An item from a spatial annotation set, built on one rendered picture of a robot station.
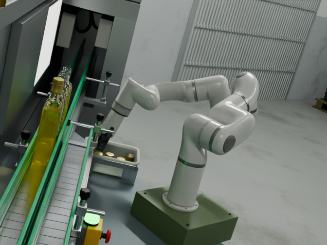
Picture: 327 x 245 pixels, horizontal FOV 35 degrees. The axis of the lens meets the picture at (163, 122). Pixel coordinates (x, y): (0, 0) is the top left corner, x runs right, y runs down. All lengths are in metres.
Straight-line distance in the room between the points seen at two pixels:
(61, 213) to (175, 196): 0.43
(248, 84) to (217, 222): 0.48
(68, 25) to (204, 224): 1.47
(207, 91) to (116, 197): 0.51
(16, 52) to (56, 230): 0.51
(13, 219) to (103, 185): 0.62
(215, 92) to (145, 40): 3.71
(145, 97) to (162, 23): 3.81
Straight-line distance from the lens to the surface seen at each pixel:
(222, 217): 1.77
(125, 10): 2.64
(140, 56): 5.63
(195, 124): 1.64
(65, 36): 2.80
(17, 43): 1.53
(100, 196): 1.87
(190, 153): 1.66
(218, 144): 1.59
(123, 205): 1.85
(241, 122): 1.65
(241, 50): 6.78
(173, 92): 2.01
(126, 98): 1.94
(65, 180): 1.64
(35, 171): 1.66
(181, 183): 1.70
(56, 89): 1.62
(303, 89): 8.45
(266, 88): 7.54
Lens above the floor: 1.61
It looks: 18 degrees down
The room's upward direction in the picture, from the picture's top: 16 degrees clockwise
